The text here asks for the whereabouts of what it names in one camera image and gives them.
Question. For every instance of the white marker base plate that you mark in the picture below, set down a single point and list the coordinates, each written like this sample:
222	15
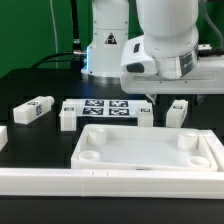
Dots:
107	108

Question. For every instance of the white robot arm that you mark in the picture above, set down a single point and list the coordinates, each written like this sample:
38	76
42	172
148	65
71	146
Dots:
151	47

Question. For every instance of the white right fence bar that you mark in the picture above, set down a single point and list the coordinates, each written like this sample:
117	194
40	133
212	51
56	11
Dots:
216	147

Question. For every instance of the white front fence bar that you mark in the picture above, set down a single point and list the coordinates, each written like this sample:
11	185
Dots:
111	183

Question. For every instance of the white fence bar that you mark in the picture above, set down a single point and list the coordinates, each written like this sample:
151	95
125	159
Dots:
111	183
216	147

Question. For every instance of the white desk top tray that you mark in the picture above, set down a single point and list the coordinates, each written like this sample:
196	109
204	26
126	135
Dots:
142	148

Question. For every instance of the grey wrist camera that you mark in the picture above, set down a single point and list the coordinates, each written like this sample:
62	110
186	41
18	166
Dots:
135	60

